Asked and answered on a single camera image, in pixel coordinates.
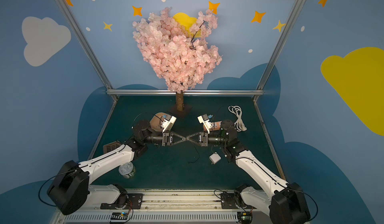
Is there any white usb charger adapter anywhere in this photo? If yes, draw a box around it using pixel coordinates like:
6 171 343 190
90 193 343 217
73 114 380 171
209 152 221 165

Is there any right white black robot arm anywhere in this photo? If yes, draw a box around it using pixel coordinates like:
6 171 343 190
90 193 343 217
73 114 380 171
193 116 317 224

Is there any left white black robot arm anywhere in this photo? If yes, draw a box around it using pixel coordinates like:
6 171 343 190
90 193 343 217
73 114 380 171
47 120 187 215

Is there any orange power strip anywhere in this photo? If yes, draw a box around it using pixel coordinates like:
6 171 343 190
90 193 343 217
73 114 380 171
203 121 222 132

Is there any pink square bowl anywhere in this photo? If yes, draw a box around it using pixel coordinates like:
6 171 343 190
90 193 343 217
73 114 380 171
150 112 166 132

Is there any clear plastic bottle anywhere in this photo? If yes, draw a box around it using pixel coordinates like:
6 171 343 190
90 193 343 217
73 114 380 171
119 162 136 179

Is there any brown slotted scoop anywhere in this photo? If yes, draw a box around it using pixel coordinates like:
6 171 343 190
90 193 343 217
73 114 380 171
103 141 122 154

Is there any pink cherry blossom tree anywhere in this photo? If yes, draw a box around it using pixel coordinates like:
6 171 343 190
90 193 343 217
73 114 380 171
133 7 222 115

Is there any left small circuit board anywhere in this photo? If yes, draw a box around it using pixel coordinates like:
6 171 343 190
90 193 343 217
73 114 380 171
110 212 129 223

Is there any small circuit board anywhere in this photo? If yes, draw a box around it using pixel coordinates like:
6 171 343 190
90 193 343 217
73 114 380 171
237 212 253 224
110 212 129 223

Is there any right small circuit board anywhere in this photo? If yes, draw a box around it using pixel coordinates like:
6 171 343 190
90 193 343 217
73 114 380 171
237 212 253 224

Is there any white coiled power cord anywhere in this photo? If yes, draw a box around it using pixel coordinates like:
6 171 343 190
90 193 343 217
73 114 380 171
228 105 248 132

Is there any aluminium cage frame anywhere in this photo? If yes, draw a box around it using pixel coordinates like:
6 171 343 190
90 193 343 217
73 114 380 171
44 0 314 181

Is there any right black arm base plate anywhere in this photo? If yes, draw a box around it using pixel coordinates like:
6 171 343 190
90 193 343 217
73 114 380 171
220 193 239 210

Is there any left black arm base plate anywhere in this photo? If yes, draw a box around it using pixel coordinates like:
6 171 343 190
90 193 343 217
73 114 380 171
100 193 144 210

